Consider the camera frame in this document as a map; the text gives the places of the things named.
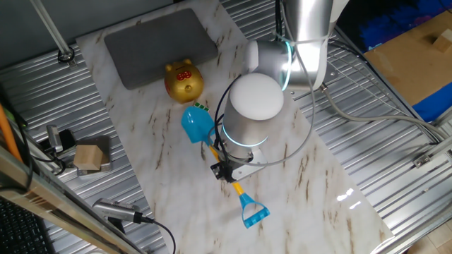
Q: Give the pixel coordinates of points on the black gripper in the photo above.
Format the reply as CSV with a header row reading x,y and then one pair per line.
x,y
225,166

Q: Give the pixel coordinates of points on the blue yellow toy shovel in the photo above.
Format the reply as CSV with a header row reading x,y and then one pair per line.
x,y
196,125

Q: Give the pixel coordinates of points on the green white rubik's cube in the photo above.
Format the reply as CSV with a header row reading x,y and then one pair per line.
x,y
202,106

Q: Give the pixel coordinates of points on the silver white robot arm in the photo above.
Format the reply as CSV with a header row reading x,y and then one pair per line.
x,y
254,123

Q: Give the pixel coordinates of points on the golden piggy bank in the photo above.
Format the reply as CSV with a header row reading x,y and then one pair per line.
x,y
182,83

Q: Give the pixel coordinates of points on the white marble pattern board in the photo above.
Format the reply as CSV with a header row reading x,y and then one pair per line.
x,y
318,211

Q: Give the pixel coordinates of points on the light wooden cube block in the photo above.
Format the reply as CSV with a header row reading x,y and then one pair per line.
x,y
87,158

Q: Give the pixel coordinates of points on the grey fabric laptop sleeve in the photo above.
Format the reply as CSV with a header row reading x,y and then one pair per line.
x,y
159,46

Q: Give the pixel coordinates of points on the black keyboard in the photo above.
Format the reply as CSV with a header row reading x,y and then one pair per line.
x,y
21,233

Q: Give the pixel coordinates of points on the brown cardboard box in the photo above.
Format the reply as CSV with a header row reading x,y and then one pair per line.
x,y
406,67

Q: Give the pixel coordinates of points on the orange pole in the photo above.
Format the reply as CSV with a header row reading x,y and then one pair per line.
x,y
8,137

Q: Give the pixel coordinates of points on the blue plastic sheet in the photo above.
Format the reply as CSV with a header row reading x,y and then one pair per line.
x,y
434,106

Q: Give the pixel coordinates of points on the slanted aluminium pole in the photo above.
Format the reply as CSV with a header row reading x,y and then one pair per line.
x,y
53,31

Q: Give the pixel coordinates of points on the small wooden block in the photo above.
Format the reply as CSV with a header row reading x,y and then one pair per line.
x,y
444,41

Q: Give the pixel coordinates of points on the silver ridged camera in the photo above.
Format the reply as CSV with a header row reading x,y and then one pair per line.
x,y
114,209

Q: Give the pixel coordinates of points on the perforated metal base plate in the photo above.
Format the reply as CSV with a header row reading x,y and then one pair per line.
x,y
332,72

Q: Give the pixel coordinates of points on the small silver camera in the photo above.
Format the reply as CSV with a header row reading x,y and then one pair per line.
x,y
54,138

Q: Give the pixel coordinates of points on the aluminium frame bar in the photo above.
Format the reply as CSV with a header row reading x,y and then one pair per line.
x,y
53,208

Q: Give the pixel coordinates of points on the small metal corner bracket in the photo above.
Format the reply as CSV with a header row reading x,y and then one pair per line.
x,y
422,161

